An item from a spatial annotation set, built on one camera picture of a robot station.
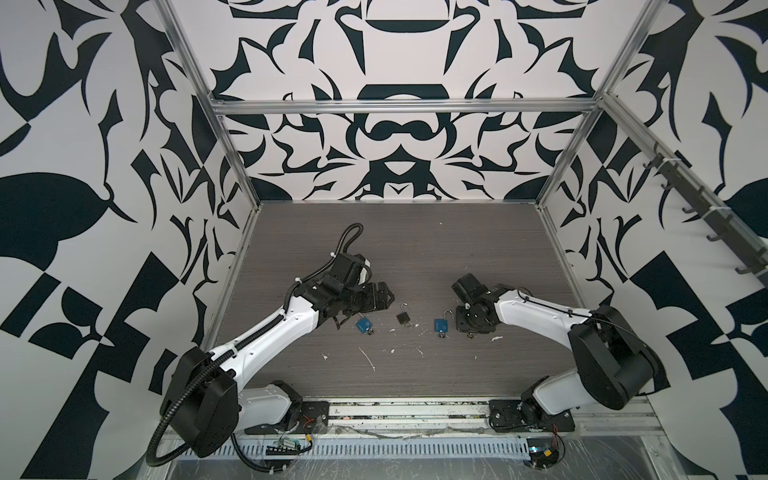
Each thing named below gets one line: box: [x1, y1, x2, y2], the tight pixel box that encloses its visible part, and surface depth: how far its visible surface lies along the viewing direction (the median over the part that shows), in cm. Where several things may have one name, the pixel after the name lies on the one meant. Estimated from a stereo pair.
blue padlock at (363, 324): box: [356, 312, 373, 334], surface depth 91 cm
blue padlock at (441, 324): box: [434, 309, 455, 332], surface depth 91 cm
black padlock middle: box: [396, 302, 411, 325], surface depth 93 cm
